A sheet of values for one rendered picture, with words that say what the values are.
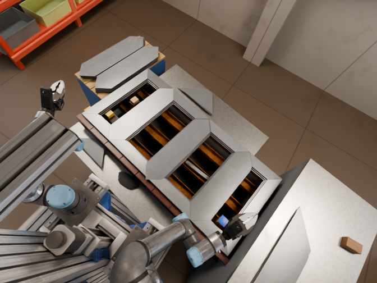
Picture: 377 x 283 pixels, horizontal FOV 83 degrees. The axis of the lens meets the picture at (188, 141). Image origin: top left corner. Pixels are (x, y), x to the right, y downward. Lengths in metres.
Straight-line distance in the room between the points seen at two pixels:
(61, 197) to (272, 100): 2.95
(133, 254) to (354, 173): 3.17
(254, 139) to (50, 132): 1.78
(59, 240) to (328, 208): 1.59
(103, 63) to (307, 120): 2.76
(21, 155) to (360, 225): 1.89
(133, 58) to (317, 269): 2.21
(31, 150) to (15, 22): 3.56
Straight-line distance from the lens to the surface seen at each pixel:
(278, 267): 1.55
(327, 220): 1.79
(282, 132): 3.23
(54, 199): 1.32
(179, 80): 2.25
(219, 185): 1.70
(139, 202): 1.80
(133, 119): 1.86
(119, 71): 2.20
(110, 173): 1.89
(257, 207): 1.77
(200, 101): 2.08
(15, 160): 0.53
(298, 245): 1.62
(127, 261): 0.80
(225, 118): 2.08
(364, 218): 1.97
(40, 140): 0.53
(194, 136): 1.80
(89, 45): 3.79
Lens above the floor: 2.45
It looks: 64 degrees down
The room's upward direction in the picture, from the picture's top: 16 degrees clockwise
